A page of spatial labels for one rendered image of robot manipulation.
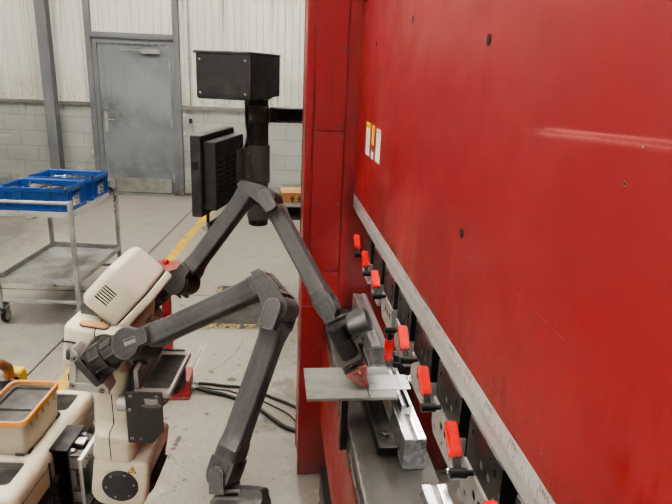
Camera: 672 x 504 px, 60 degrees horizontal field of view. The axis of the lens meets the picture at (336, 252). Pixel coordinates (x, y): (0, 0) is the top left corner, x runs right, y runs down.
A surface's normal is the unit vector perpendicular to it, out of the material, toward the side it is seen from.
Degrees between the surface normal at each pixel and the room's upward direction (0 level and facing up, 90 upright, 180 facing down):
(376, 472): 0
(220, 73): 90
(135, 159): 90
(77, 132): 90
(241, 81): 90
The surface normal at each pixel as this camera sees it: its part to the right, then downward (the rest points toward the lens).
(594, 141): -0.99, 0.00
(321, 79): 0.11, 0.30
